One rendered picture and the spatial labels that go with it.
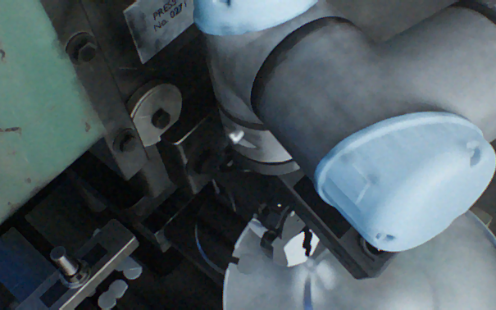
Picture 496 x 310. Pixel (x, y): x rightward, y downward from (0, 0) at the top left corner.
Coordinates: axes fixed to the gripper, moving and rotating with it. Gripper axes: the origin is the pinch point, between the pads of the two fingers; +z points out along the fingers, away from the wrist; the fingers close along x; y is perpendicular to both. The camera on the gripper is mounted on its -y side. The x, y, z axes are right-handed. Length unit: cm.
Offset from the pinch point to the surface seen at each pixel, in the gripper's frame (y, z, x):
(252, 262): 4.0, 1.1, 3.5
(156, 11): 11.4, -27.2, 1.1
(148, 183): 11.6, -11.4, 7.1
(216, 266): 7.0, 1.7, 6.1
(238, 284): 3.6, 1.0, 6.3
